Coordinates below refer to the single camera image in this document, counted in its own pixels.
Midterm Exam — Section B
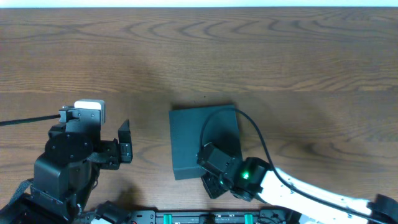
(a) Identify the black gift box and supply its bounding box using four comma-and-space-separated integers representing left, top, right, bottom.
169, 105, 242, 180

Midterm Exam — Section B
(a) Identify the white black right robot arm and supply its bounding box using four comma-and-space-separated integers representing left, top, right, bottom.
198, 157, 397, 223

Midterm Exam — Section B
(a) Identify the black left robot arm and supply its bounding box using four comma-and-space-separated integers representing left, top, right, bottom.
1, 120, 132, 223

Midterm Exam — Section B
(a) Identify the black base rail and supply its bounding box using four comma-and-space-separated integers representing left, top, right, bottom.
90, 208, 365, 224

